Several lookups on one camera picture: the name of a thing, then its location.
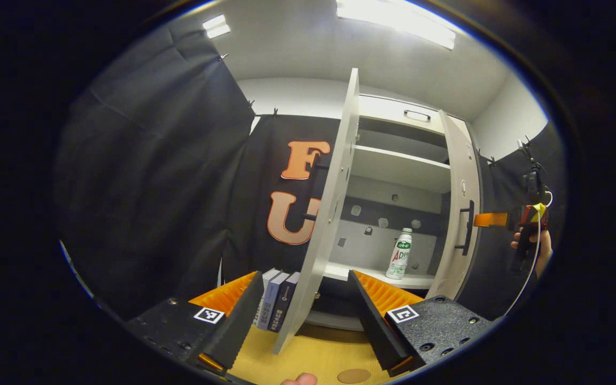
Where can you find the small ceiling light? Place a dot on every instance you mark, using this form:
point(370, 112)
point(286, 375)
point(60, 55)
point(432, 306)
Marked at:
point(216, 27)

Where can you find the white book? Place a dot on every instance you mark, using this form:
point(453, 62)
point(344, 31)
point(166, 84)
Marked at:
point(266, 283)

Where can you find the large ceiling light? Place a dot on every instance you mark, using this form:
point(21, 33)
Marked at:
point(393, 18)

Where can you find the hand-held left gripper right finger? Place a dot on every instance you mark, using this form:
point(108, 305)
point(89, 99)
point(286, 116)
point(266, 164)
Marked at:
point(377, 326)

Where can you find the round brown coaster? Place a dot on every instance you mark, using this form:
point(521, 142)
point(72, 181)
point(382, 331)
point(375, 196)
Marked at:
point(353, 376)

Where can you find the light blue book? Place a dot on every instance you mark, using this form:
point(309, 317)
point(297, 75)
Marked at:
point(273, 302)

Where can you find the white cabinet drawer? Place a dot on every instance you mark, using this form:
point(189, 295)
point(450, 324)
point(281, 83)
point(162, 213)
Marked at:
point(383, 112)

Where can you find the white plastic bottle green label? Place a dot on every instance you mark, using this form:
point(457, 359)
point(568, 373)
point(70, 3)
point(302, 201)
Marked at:
point(400, 254)

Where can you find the navy book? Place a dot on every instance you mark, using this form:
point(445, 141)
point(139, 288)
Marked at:
point(285, 302)

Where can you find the white cabinet shelf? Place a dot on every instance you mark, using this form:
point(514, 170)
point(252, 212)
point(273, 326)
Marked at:
point(399, 168)
point(364, 275)

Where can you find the white cabinet door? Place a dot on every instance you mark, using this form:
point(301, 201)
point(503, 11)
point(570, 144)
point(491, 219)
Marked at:
point(329, 214)
point(455, 160)

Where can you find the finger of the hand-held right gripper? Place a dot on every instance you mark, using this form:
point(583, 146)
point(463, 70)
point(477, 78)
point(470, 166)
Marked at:
point(492, 219)

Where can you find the white cabinet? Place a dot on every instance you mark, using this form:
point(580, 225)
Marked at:
point(388, 214)

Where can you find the black backdrop cloth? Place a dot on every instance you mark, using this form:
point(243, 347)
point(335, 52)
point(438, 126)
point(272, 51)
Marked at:
point(153, 187)

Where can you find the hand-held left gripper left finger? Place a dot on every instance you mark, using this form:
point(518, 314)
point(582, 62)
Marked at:
point(238, 326)

